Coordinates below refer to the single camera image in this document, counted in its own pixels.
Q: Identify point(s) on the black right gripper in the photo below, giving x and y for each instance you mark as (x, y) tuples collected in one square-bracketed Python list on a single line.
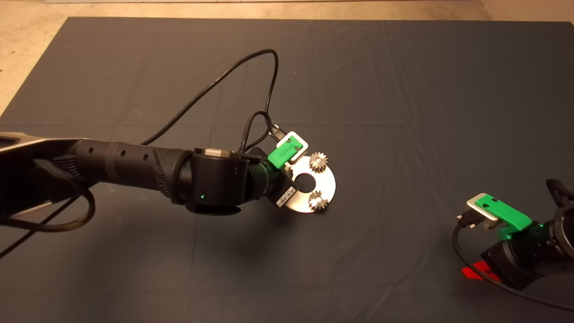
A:
[(515, 260)]

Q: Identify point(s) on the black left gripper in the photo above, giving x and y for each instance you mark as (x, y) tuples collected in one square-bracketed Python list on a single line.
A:
[(280, 188)]

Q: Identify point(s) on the dark steel planetary gear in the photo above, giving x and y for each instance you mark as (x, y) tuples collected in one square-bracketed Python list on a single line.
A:
[(323, 205), (314, 167)]

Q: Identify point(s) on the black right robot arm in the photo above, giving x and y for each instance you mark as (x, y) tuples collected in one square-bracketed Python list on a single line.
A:
[(565, 224)]

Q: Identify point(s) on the round metal carrier plate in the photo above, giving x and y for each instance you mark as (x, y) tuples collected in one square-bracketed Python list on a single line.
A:
[(325, 181)]

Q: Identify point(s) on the dark grey table cloth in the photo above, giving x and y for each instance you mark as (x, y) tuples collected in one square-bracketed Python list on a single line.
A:
[(403, 89)]

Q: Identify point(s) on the green left camera mount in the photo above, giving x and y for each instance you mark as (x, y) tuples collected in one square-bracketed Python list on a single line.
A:
[(280, 157)]

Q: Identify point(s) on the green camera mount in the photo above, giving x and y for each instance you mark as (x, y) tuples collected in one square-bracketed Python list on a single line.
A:
[(504, 213), (280, 157)]

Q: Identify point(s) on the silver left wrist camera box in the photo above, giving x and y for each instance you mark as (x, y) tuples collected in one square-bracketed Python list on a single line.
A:
[(301, 146)]

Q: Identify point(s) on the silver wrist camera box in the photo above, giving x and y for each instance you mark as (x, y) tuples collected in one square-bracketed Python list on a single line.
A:
[(301, 146), (482, 211)]

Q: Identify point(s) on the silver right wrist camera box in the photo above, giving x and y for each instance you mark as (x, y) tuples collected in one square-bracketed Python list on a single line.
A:
[(482, 211)]

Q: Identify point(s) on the green right camera mount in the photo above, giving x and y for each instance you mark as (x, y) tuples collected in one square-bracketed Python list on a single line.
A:
[(504, 213)]

